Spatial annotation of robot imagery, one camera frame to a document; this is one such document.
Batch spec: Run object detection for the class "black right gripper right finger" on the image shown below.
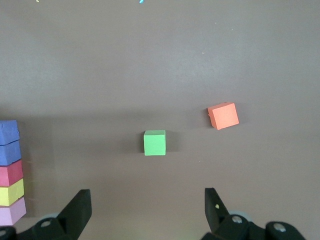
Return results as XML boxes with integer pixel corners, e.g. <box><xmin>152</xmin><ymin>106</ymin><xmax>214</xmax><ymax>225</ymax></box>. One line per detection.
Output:
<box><xmin>201</xmin><ymin>187</ymin><xmax>307</xmax><ymax>240</ymax></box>

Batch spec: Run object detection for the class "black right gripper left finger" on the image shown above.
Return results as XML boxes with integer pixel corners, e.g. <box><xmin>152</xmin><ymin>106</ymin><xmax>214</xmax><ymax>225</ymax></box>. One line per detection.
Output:
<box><xmin>0</xmin><ymin>189</ymin><xmax>93</xmax><ymax>240</ymax></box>

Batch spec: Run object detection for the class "pink foam block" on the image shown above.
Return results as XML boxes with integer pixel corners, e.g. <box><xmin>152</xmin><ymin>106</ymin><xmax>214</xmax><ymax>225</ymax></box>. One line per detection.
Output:
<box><xmin>0</xmin><ymin>197</ymin><xmax>27</xmax><ymax>226</ymax></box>

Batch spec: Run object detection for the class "yellow foam block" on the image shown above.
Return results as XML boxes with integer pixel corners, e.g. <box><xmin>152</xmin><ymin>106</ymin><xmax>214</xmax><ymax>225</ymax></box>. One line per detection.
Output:
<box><xmin>0</xmin><ymin>178</ymin><xmax>25</xmax><ymax>207</ymax></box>

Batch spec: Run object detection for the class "red foam block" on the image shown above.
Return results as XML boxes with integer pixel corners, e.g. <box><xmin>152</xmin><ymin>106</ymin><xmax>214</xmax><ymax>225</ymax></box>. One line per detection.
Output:
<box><xmin>0</xmin><ymin>159</ymin><xmax>24</xmax><ymax>187</ymax></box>

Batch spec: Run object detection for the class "purple foam block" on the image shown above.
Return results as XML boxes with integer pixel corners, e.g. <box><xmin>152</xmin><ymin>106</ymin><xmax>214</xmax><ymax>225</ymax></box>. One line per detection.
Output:
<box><xmin>0</xmin><ymin>139</ymin><xmax>22</xmax><ymax>166</ymax></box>
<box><xmin>0</xmin><ymin>119</ymin><xmax>21</xmax><ymax>146</ymax></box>

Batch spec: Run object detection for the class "green foam block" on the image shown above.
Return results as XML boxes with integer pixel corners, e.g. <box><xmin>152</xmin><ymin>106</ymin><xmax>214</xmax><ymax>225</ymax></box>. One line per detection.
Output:
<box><xmin>143</xmin><ymin>129</ymin><xmax>167</xmax><ymax>157</ymax></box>

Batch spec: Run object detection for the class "orange foam block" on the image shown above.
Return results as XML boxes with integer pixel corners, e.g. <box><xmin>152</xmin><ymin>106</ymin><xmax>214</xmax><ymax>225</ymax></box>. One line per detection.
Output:
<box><xmin>206</xmin><ymin>101</ymin><xmax>240</xmax><ymax>131</ymax></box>

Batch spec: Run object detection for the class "brown paper table cover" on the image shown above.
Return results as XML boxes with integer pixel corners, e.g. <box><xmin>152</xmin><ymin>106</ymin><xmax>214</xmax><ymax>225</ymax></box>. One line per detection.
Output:
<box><xmin>0</xmin><ymin>0</ymin><xmax>320</xmax><ymax>240</ymax></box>

